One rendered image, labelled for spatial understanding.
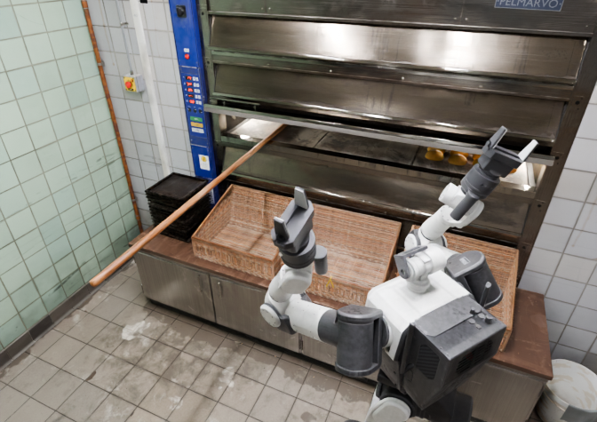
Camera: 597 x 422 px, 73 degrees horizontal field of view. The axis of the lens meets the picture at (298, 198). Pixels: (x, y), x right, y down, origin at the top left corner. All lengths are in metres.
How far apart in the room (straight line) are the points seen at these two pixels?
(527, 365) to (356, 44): 1.69
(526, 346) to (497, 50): 1.37
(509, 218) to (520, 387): 0.81
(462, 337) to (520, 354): 1.18
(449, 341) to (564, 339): 1.83
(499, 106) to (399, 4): 0.65
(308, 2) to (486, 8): 0.81
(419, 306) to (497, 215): 1.29
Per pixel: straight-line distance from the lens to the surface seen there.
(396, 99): 2.13
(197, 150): 2.76
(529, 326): 2.41
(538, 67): 2.05
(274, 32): 2.28
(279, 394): 2.58
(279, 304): 1.21
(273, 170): 2.54
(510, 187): 2.26
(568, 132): 2.16
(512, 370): 2.24
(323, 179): 2.42
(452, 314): 1.13
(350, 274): 2.38
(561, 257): 2.48
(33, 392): 3.01
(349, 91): 2.19
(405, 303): 1.12
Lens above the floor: 2.17
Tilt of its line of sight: 31 degrees down
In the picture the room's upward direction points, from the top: straight up
